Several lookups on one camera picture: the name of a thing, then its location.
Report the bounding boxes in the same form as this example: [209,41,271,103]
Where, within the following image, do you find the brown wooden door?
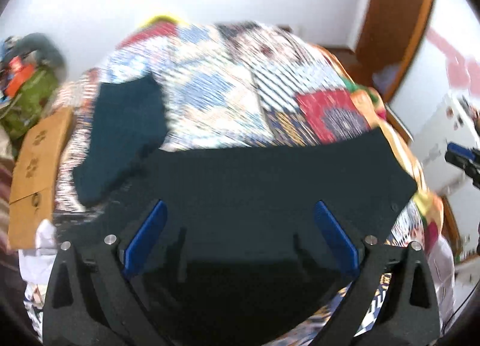
[355,0,433,102]

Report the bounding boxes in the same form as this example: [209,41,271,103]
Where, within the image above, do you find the yellow pillow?
[142,15,180,28]

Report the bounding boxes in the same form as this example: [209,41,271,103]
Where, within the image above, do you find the grey neck pillow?
[16,33,68,82]

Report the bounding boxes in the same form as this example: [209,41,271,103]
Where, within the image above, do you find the white crumpled cloth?
[19,219,58,309]

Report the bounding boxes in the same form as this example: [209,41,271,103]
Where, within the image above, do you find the colourful patchwork quilt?
[22,21,457,346]

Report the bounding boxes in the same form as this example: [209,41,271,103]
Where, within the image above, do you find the orange box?
[5,56,35,98]

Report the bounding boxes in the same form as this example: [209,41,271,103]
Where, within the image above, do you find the green fabric storage bag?
[1,67,59,141]

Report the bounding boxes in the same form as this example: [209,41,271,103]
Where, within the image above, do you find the dark navy pants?
[74,76,417,345]

